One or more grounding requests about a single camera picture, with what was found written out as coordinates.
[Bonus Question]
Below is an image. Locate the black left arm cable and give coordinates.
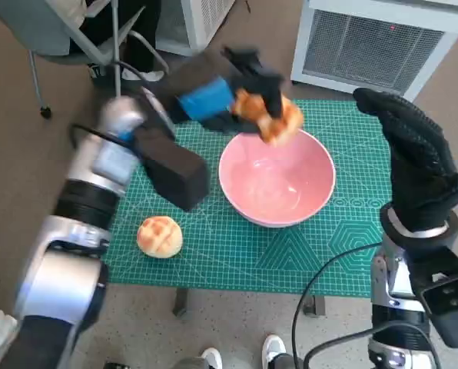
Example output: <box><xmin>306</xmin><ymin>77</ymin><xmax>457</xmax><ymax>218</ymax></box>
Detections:
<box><xmin>69</xmin><ymin>60</ymin><xmax>176</xmax><ymax>155</ymax></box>

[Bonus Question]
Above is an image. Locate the pink bowl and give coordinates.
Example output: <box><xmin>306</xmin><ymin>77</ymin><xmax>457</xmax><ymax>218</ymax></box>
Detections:
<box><xmin>218</xmin><ymin>128</ymin><xmax>337</xmax><ymax>228</ymax></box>

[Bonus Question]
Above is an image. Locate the round scored toy bread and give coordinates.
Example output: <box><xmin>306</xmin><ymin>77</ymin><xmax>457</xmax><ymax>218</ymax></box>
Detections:
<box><xmin>136</xmin><ymin>214</ymin><xmax>184</xmax><ymax>259</ymax></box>

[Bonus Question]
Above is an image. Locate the person with white shoes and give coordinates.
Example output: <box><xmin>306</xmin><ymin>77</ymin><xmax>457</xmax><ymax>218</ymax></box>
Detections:
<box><xmin>174</xmin><ymin>334</ymin><xmax>310</xmax><ymax>369</ymax></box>

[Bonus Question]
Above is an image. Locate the long braided toy bread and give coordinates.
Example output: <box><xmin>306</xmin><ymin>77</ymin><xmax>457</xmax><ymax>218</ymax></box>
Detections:
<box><xmin>231</xmin><ymin>88</ymin><xmax>305</xmax><ymax>147</ymax></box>

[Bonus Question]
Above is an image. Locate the long black cable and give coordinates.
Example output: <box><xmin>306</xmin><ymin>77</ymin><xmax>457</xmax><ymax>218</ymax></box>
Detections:
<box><xmin>291</xmin><ymin>241</ymin><xmax>383</xmax><ymax>369</ymax></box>

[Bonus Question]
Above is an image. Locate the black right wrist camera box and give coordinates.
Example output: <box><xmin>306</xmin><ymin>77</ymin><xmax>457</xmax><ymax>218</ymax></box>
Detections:
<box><xmin>401</xmin><ymin>245</ymin><xmax>458</xmax><ymax>349</ymax></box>

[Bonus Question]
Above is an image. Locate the white slatted cabinet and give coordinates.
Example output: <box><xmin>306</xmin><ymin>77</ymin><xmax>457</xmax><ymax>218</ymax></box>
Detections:
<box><xmin>155</xmin><ymin>0</ymin><xmax>236</xmax><ymax>57</ymax></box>

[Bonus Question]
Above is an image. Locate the looped black right arm cable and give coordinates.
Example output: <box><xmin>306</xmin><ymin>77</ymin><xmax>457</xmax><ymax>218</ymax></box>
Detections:
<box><xmin>304</xmin><ymin>321</ymin><xmax>433</xmax><ymax>369</ymax></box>

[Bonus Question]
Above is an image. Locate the grey office chair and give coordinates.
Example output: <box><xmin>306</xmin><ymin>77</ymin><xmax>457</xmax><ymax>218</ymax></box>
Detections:
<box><xmin>0</xmin><ymin>0</ymin><xmax>171</xmax><ymax>118</ymax></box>

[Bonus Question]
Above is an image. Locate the seated person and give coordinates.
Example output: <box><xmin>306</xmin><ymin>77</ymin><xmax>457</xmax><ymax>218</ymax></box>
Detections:
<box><xmin>69</xmin><ymin>0</ymin><xmax>167</xmax><ymax>84</ymax></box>

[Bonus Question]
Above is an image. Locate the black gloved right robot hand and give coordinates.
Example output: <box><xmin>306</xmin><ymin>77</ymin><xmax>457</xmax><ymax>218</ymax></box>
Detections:
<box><xmin>352</xmin><ymin>87</ymin><xmax>458</xmax><ymax>234</ymax></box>

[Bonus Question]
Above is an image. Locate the green cutting mat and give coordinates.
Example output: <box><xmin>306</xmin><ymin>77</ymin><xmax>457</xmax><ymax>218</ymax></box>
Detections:
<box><xmin>106</xmin><ymin>98</ymin><xmax>393</xmax><ymax>298</ymax></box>

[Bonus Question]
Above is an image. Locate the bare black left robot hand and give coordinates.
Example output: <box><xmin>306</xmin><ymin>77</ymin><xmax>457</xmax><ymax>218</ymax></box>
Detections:
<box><xmin>167</xmin><ymin>45</ymin><xmax>286</xmax><ymax>135</ymax></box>

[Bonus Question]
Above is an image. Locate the white cabinet with mesh front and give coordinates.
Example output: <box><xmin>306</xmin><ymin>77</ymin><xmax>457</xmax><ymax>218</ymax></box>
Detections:
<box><xmin>290</xmin><ymin>0</ymin><xmax>458</xmax><ymax>103</ymax></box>

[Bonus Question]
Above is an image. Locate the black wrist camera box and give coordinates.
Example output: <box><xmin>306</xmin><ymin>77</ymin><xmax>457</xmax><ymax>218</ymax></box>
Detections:
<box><xmin>401</xmin><ymin>245</ymin><xmax>458</xmax><ymax>349</ymax></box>
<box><xmin>132</xmin><ymin>125</ymin><xmax>211</xmax><ymax>211</ymax></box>

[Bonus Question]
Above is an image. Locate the black metal table leg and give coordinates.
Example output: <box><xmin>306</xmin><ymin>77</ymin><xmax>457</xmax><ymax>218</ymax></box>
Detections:
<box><xmin>173</xmin><ymin>288</ymin><xmax>190</xmax><ymax>318</ymax></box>
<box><xmin>304</xmin><ymin>295</ymin><xmax>326</xmax><ymax>318</ymax></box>

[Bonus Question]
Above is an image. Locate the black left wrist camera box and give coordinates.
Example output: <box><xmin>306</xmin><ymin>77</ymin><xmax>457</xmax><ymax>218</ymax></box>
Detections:
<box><xmin>132</xmin><ymin>125</ymin><xmax>211</xmax><ymax>211</ymax></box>

